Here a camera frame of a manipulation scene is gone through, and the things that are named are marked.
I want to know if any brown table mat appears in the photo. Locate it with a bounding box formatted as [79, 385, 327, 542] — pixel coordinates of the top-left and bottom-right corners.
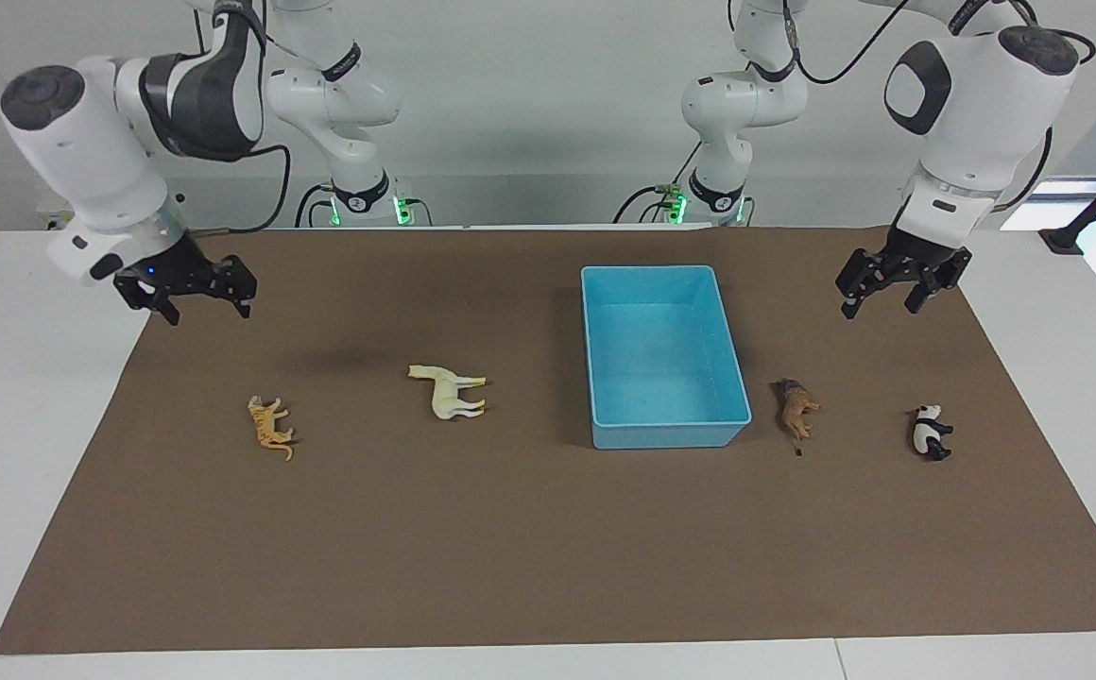
[0, 225, 1096, 655]

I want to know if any blue plastic storage box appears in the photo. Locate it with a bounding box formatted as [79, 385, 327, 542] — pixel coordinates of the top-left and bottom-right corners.
[581, 264, 753, 451]

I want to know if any orange tiger toy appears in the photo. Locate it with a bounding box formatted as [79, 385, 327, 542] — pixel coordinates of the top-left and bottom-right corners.
[247, 395, 297, 463]

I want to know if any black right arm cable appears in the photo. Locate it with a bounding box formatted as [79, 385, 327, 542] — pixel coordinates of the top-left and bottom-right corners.
[191, 0, 292, 235]

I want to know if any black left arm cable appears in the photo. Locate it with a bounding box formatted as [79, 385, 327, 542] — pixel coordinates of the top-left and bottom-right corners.
[787, 0, 1096, 214]

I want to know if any brown lion toy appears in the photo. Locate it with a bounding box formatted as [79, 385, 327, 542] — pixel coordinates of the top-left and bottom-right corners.
[770, 378, 821, 457]

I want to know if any cream horse toy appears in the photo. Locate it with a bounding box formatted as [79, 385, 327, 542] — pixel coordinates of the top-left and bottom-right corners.
[407, 364, 489, 422]

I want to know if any black camera stand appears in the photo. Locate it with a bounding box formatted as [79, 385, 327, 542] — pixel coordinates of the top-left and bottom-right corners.
[1039, 146, 1096, 256]

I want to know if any black white panda toy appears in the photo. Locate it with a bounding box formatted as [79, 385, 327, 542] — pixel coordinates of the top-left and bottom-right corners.
[905, 403, 955, 462]

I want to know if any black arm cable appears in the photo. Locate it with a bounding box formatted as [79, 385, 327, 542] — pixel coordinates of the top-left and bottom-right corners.
[787, 0, 1096, 214]
[191, 0, 292, 235]

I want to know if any black base cable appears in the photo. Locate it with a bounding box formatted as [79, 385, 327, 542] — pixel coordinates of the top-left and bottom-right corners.
[295, 182, 335, 229]
[613, 142, 703, 226]

